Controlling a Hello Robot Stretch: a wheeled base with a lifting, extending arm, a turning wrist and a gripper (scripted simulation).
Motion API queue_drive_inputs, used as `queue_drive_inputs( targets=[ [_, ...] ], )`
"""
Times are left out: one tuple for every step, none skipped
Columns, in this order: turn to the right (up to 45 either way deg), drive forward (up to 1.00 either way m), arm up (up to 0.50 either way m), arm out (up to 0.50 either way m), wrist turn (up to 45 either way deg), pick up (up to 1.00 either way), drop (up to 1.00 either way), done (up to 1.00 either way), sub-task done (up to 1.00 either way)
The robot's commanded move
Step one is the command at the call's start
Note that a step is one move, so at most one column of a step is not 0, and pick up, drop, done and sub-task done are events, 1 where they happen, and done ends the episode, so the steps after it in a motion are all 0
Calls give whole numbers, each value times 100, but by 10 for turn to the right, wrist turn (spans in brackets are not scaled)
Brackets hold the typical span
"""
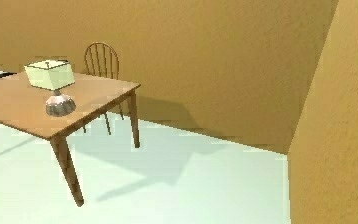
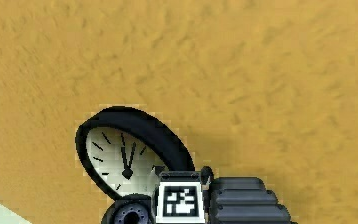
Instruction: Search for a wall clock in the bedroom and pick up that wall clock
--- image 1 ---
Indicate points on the brown wooden table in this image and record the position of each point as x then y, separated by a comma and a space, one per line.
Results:
17, 100

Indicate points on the cream shade table lamp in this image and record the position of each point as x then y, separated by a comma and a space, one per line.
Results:
50, 78

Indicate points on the brown wooden spindle chair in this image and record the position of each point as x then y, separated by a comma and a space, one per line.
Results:
102, 60

